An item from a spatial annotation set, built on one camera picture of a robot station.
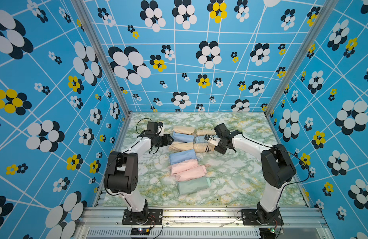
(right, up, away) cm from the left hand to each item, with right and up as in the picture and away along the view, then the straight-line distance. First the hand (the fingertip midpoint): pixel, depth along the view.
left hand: (171, 139), depth 94 cm
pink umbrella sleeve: (+4, -16, -8) cm, 19 cm away
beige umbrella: (+21, +4, +8) cm, 23 cm away
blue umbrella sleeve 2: (+11, -9, -3) cm, 14 cm away
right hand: (+33, -3, +2) cm, 33 cm away
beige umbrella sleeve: (+8, +6, +11) cm, 15 cm away
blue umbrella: (+19, 0, +4) cm, 20 cm away
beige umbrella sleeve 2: (+4, -5, +2) cm, 7 cm away
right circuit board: (+48, -42, -25) cm, 69 cm away
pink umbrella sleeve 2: (+14, -19, -10) cm, 25 cm away
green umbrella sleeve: (+13, -24, -14) cm, 31 cm away
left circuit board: (-13, -43, -22) cm, 51 cm away
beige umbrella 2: (+21, -6, +1) cm, 22 cm away
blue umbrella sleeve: (+7, 0, +7) cm, 10 cm away
